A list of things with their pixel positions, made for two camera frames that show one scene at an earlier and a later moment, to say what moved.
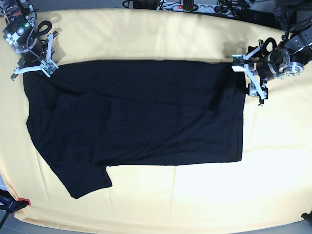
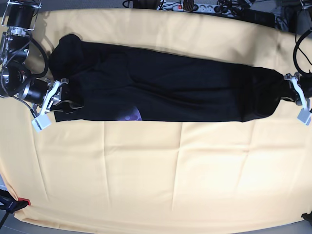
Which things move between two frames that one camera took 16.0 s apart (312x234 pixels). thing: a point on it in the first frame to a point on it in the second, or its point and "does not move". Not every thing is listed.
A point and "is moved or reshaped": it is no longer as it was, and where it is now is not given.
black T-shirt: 85,116 is moved or reshaped
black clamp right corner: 307,216 does not move
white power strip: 179,7 does not move
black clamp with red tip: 9,203 does not move
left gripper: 47,54 to 53,96
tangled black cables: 231,7 does not move
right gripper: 257,87 to 293,80
